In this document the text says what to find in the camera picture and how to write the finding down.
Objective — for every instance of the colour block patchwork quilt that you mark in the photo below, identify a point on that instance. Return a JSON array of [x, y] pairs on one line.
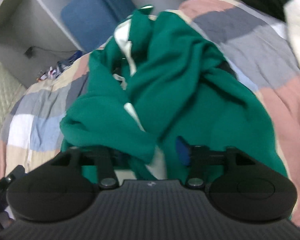
[[256, 47]]

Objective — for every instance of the blue upright cushion pad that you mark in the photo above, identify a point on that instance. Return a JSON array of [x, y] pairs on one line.
[[91, 22]]

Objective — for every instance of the quilted beige headboard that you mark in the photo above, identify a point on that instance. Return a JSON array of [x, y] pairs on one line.
[[11, 90]]

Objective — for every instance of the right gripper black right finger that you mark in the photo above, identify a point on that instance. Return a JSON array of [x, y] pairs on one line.
[[198, 158]]

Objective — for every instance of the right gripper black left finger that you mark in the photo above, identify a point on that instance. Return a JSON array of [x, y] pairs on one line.
[[103, 167]]

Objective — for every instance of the black wall plug adapter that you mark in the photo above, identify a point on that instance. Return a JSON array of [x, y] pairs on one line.
[[29, 53]]

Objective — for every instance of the green and white hoodie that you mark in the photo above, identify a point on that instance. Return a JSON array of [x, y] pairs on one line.
[[158, 79]]

